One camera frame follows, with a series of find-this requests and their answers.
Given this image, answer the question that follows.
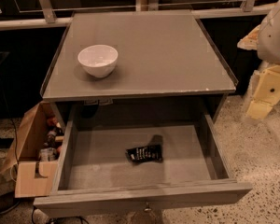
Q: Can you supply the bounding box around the white ceramic bowl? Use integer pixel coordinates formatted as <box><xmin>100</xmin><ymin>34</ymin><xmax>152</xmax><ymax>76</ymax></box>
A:
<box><xmin>77</xmin><ymin>45</ymin><xmax>119</xmax><ymax>77</ymax></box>

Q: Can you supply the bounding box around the cardboard box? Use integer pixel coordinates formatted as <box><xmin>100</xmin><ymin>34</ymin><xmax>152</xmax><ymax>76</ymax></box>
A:
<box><xmin>0</xmin><ymin>103</ymin><xmax>58</xmax><ymax>198</ymax></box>

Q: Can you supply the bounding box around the metal drawer knob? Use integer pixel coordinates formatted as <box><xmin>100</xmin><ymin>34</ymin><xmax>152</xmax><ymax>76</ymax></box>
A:
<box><xmin>144</xmin><ymin>203</ymin><xmax>152</xmax><ymax>213</ymax></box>

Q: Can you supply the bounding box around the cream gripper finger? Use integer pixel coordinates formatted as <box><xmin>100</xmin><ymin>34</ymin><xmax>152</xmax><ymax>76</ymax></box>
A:
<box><xmin>246</xmin><ymin>100</ymin><xmax>273</xmax><ymax>119</ymax></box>

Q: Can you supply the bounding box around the black rxbar chocolate wrapper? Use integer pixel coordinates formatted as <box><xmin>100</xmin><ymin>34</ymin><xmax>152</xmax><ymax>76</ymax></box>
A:
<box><xmin>126</xmin><ymin>145</ymin><xmax>162</xmax><ymax>163</ymax></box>

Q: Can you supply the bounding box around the metal railing frame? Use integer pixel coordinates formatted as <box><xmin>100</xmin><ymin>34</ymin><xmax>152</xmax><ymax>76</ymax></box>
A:
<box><xmin>0</xmin><ymin>0</ymin><xmax>280</xmax><ymax>32</ymax></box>

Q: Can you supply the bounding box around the open grey wooden drawer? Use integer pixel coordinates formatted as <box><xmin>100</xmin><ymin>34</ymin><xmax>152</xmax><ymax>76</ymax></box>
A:
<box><xmin>35</xmin><ymin>108</ymin><xmax>252</xmax><ymax>217</ymax></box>

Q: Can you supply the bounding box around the clear jar in box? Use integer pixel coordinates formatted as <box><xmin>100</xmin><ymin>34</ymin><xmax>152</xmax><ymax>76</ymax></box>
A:
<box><xmin>39</xmin><ymin>147</ymin><xmax>57</xmax><ymax>161</ymax></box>

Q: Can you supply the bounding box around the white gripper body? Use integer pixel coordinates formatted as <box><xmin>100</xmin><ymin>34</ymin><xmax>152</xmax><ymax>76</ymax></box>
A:
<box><xmin>253</xmin><ymin>65</ymin><xmax>280</xmax><ymax>106</ymax></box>

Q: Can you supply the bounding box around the dark bottle in box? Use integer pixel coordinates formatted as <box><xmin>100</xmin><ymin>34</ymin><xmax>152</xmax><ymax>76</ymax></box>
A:
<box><xmin>45</xmin><ymin>127</ymin><xmax>63</xmax><ymax>147</ymax></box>

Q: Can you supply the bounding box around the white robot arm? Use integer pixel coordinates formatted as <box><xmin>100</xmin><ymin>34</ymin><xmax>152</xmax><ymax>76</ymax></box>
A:
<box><xmin>237</xmin><ymin>0</ymin><xmax>280</xmax><ymax>119</ymax></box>

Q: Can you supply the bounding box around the grey cabinet with counter top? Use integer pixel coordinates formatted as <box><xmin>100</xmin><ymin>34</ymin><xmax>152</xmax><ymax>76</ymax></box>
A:
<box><xmin>41</xmin><ymin>10</ymin><xmax>236</xmax><ymax>125</ymax></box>

